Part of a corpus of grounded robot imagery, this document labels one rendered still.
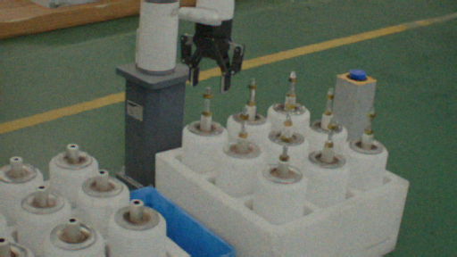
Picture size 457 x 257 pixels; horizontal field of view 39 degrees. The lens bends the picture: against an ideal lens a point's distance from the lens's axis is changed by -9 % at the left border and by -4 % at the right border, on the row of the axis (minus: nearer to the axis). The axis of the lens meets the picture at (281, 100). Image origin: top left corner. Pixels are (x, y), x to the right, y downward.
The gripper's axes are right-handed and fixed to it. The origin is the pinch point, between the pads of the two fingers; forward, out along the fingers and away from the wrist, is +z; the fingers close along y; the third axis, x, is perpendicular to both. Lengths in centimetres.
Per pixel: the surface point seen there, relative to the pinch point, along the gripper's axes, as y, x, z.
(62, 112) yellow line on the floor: 70, -34, 35
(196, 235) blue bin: -7.1, 15.6, 25.9
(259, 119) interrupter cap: -7.0, -11.2, 10.0
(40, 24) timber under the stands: 139, -98, 32
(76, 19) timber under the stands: 133, -116, 32
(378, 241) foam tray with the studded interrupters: -38.5, -8.3, 29.9
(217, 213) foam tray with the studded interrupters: -10.3, 13.4, 20.7
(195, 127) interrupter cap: 2.0, 1.0, 9.9
